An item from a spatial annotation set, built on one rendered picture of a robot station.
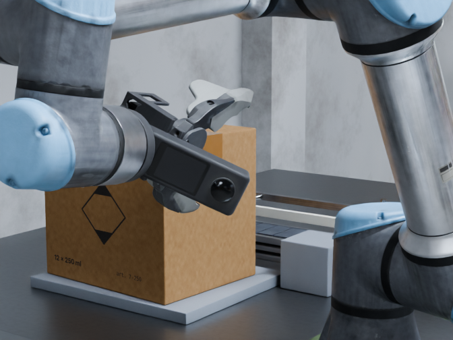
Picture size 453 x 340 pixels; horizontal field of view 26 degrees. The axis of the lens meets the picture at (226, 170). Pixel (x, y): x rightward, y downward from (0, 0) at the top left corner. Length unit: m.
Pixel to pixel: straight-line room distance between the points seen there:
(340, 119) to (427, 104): 4.40
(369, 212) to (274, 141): 3.35
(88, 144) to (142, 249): 0.81
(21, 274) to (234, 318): 0.48
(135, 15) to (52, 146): 0.25
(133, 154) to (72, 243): 0.88
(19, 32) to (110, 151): 0.13
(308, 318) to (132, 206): 0.34
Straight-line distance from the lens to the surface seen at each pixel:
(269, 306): 1.69
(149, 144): 0.92
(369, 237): 1.32
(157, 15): 1.03
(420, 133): 1.14
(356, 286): 1.35
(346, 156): 5.62
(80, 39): 0.82
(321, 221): 1.99
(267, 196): 1.96
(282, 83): 4.69
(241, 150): 1.72
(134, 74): 4.11
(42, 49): 0.83
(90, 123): 0.83
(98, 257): 1.72
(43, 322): 1.63
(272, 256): 1.96
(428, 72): 1.12
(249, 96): 1.07
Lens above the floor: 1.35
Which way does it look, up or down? 10 degrees down
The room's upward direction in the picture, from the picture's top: straight up
